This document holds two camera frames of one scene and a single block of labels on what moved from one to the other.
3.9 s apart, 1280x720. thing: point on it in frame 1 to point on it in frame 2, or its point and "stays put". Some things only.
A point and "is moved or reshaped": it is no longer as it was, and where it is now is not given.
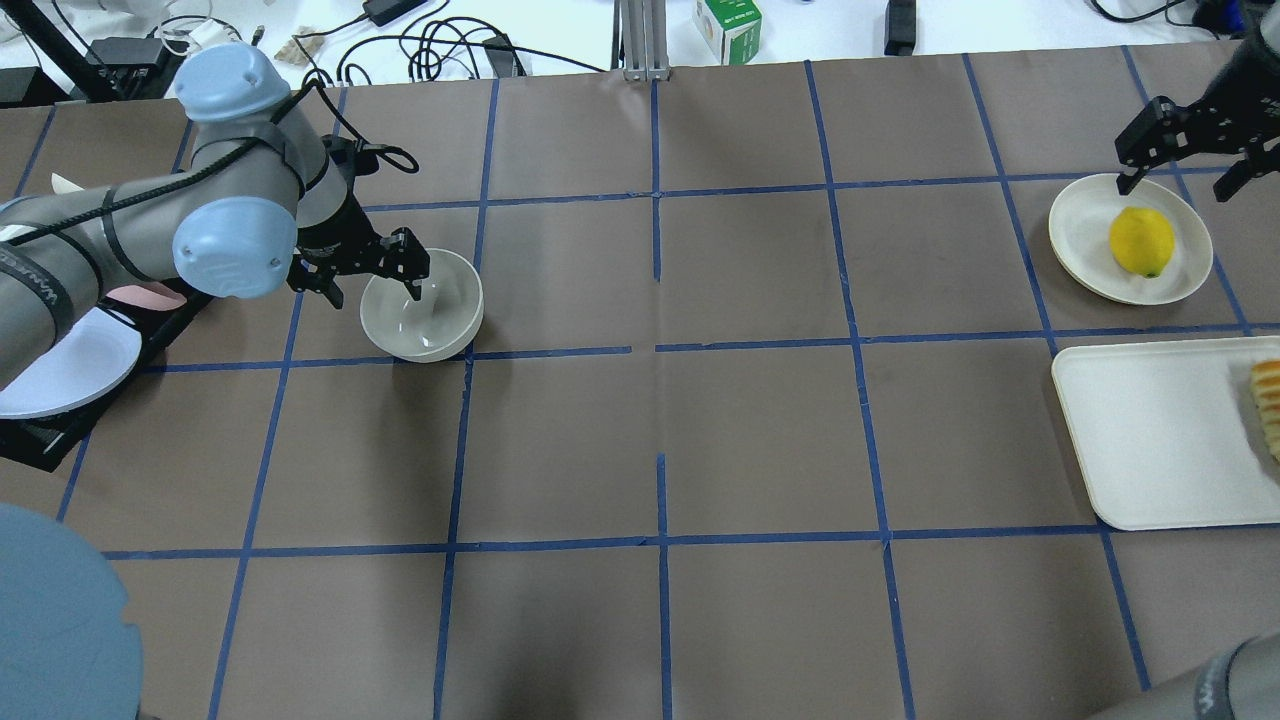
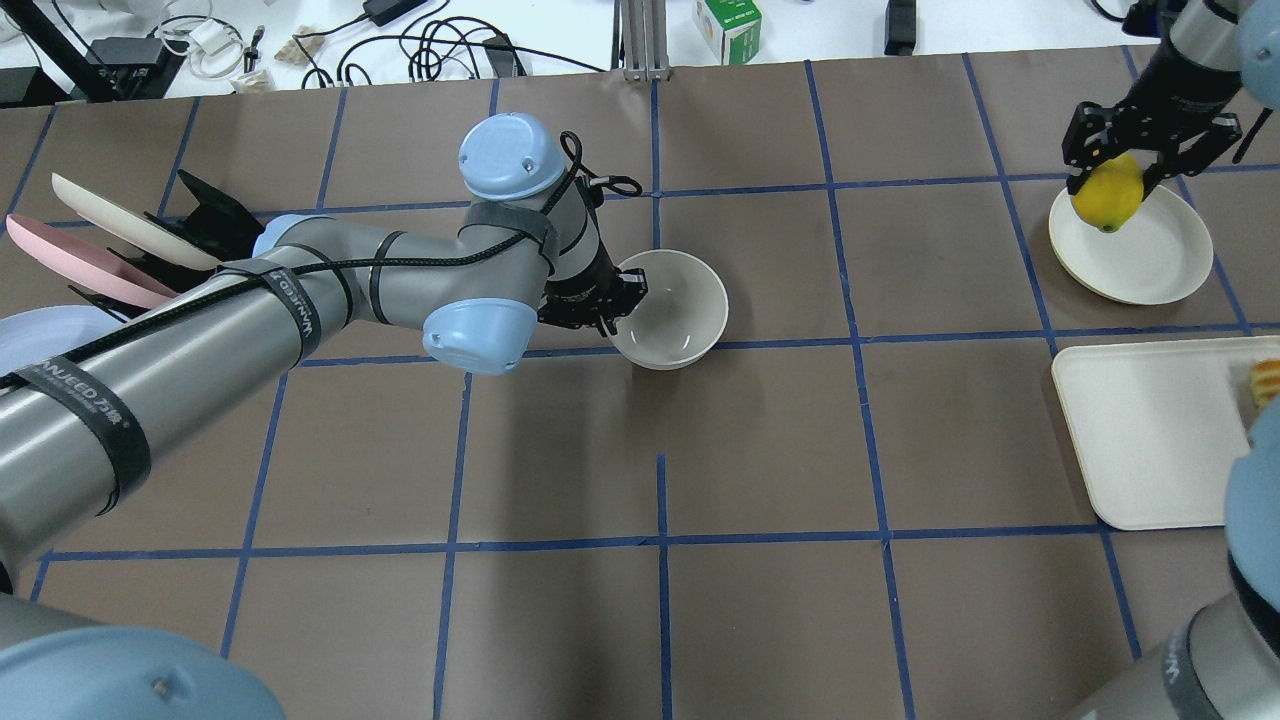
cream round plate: x=1150 y=246 stays put
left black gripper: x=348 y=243 to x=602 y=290
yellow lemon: x=1142 y=239 to x=1109 y=195
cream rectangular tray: x=1169 y=433 stays put
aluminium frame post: x=640 y=40 stays put
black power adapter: x=900 y=28 stays put
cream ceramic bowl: x=438 y=326 is moved or reshaped
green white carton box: x=732 y=27 stays put
